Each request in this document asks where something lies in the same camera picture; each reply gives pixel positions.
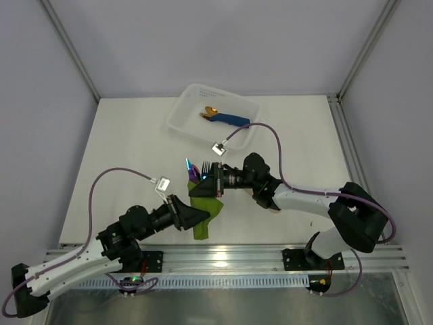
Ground iridescent blue fork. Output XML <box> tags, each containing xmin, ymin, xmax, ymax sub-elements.
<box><xmin>201</xmin><ymin>161</ymin><xmax>211</xmax><ymax>180</ymax></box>

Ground green paper napkin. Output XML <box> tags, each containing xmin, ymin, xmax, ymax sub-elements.
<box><xmin>187</xmin><ymin>181</ymin><xmax>226</xmax><ymax>241</ymax></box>

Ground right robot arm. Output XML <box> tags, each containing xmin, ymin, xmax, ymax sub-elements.
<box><xmin>189</xmin><ymin>153</ymin><xmax>388</xmax><ymax>270</ymax></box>

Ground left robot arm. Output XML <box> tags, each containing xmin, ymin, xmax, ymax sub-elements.
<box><xmin>12</xmin><ymin>195</ymin><xmax>210</xmax><ymax>318</ymax></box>

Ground blue rolled napkin bundle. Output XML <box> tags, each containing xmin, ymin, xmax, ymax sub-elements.
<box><xmin>209</xmin><ymin>113</ymin><xmax>250</xmax><ymax>127</ymax></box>

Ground gold utensils in bundle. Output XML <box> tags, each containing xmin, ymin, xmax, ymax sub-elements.
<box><xmin>199</xmin><ymin>106</ymin><xmax>219</xmax><ymax>121</ymax></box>

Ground white plastic basket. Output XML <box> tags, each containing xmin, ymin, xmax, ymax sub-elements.
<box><xmin>166</xmin><ymin>83</ymin><xmax>263</xmax><ymax>144</ymax></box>

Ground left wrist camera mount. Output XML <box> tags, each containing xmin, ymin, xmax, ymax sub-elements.
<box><xmin>150</xmin><ymin>176</ymin><xmax>170</xmax><ymax>202</ymax></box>

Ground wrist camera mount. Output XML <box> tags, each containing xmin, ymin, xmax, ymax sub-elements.
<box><xmin>150</xmin><ymin>176</ymin><xmax>170</xmax><ymax>202</ymax></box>
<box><xmin>211</xmin><ymin>140</ymin><xmax>227</xmax><ymax>164</ymax></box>

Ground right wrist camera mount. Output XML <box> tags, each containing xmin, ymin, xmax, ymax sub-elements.
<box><xmin>211</xmin><ymin>140</ymin><xmax>227</xmax><ymax>164</ymax></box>

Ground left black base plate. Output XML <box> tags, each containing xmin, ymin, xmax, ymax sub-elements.
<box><xmin>135</xmin><ymin>251</ymin><xmax>164</xmax><ymax>274</ymax></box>

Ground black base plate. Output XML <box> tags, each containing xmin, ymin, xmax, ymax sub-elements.
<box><xmin>281</xmin><ymin>248</ymin><xmax>345</xmax><ymax>271</ymax></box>
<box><xmin>135</xmin><ymin>251</ymin><xmax>164</xmax><ymax>274</ymax></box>

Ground aluminium front rail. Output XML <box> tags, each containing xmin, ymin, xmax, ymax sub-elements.
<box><xmin>39</xmin><ymin>244</ymin><xmax>411</xmax><ymax>277</ymax></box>

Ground aluminium rail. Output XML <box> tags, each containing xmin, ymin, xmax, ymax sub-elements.
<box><xmin>39</xmin><ymin>244</ymin><xmax>411</xmax><ymax>277</ymax></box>
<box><xmin>326</xmin><ymin>94</ymin><xmax>388</xmax><ymax>244</ymax></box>

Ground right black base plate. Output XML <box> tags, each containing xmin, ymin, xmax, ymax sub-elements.
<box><xmin>281</xmin><ymin>248</ymin><xmax>345</xmax><ymax>271</ymax></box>

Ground white slotted cable duct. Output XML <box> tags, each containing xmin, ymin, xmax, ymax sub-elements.
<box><xmin>70</xmin><ymin>274</ymin><xmax>311</xmax><ymax>289</ymax></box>

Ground aluminium right side rail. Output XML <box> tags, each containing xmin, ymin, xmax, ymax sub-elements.
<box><xmin>326</xmin><ymin>94</ymin><xmax>388</xmax><ymax>244</ymax></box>

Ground left frame post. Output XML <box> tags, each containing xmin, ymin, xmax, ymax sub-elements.
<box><xmin>38</xmin><ymin>0</ymin><xmax>101</xmax><ymax>103</ymax></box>

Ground frame post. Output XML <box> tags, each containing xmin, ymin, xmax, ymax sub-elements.
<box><xmin>336</xmin><ymin>0</ymin><xmax>401</xmax><ymax>102</ymax></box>
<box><xmin>38</xmin><ymin>0</ymin><xmax>101</xmax><ymax>103</ymax></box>

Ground right frame post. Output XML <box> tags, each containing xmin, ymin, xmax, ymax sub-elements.
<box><xmin>336</xmin><ymin>0</ymin><xmax>401</xmax><ymax>102</ymax></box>

